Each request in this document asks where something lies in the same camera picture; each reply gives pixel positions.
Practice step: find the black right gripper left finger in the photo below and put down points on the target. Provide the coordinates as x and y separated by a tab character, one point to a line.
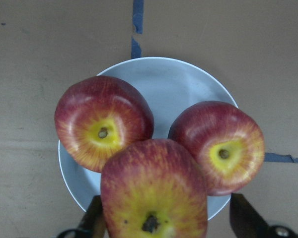
92	225

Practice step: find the red apple on plate back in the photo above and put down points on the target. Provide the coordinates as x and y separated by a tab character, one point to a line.
227	143

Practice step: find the red apple on plate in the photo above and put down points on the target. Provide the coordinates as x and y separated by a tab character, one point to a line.
154	189
227	143
97	117

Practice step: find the red apple on plate front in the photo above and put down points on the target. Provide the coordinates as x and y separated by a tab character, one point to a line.
154	189

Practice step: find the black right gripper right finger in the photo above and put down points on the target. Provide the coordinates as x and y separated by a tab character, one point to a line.
246	222

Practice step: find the light blue plate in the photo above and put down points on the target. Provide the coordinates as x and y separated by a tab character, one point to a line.
169	86

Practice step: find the red apple on plate left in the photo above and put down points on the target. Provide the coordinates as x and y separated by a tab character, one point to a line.
97	117

